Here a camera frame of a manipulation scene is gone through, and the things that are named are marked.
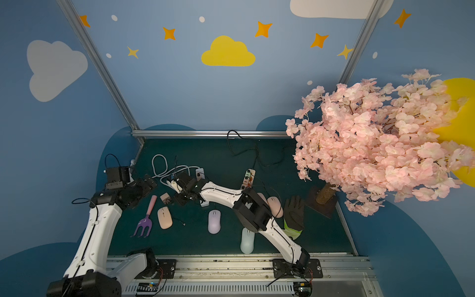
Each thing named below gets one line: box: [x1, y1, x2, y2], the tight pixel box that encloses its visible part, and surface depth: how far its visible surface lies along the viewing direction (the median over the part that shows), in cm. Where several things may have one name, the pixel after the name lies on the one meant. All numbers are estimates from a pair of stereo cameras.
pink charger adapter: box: [159, 192, 171, 205], surface depth 95 cm
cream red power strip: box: [239, 168, 257, 191], surface depth 97 cm
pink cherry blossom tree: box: [285, 68, 475, 218], surface depth 58 cm
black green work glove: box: [283, 195, 305, 241], surface depth 91 cm
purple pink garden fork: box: [131, 194, 158, 238], surface depth 88 cm
